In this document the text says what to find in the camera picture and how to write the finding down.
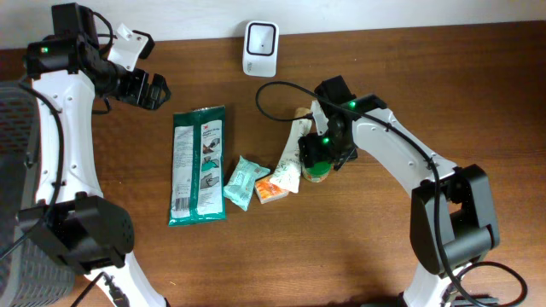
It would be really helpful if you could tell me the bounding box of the orange tissue pack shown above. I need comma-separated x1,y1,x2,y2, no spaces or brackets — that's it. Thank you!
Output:
254,175,289,204

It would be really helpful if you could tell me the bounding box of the green lid jar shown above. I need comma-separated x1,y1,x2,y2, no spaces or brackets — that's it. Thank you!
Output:
302,161,332,182

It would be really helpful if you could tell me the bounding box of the teal tissue pack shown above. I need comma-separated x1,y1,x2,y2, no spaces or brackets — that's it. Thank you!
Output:
224,156,270,211

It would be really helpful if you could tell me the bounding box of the white long snack pouch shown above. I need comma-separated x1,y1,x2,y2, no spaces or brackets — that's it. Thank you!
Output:
270,118,312,194

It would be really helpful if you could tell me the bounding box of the green wipes package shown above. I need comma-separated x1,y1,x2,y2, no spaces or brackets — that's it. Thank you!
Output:
168,106,226,227

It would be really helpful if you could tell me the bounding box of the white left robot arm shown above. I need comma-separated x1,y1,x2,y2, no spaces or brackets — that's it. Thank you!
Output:
17,3,171,306

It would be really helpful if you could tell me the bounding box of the white barcode scanner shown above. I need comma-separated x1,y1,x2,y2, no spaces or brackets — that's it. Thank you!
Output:
242,20,280,78

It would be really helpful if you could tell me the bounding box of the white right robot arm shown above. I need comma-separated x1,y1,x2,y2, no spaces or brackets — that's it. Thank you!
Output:
299,76,500,306

